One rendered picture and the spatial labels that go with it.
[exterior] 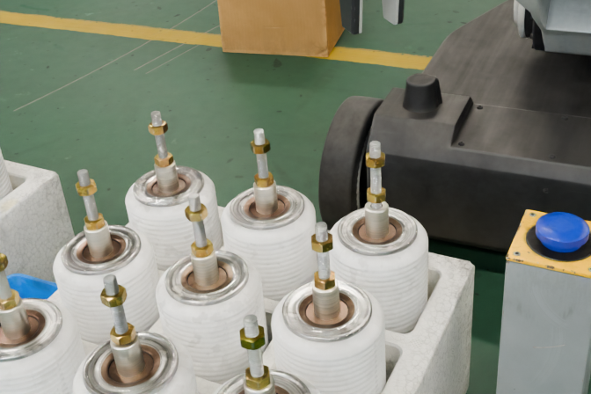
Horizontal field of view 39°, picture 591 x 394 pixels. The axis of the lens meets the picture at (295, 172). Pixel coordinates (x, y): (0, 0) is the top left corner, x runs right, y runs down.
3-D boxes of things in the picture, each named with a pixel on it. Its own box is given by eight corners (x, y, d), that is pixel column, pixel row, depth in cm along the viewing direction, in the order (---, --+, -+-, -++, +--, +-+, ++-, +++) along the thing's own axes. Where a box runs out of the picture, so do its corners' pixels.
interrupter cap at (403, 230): (379, 202, 84) (379, 196, 83) (434, 235, 78) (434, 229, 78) (321, 233, 80) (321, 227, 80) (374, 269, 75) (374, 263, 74)
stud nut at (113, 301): (104, 310, 61) (101, 302, 61) (99, 296, 63) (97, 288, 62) (129, 302, 62) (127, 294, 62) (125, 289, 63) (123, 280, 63)
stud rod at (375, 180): (369, 214, 78) (367, 143, 74) (375, 208, 78) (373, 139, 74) (378, 216, 77) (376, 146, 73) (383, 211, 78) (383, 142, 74)
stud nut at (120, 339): (113, 348, 63) (111, 340, 63) (109, 334, 65) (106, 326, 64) (138, 340, 64) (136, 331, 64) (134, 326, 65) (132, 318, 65)
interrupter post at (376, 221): (377, 223, 81) (377, 195, 79) (395, 234, 79) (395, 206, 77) (359, 234, 79) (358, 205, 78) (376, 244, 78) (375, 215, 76)
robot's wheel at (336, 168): (368, 186, 132) (364, 71, 121) (398, 191, 130) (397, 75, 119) (320, 261, 117) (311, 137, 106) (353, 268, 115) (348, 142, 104)
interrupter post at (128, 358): (113, 381, 65) (105, 350, 64) (120, 359, 67) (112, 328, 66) (143, 380, 65) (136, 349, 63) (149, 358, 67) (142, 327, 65)
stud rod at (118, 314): (122, 359, 65) (104, 283, 61) (120, 350, 66) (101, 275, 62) (134, 354, 65) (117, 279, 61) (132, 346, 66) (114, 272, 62)
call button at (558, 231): (540, 226, 68) (542, 206, 67) (590, 237, 66) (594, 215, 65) (528, 254, 65) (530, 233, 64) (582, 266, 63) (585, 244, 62)
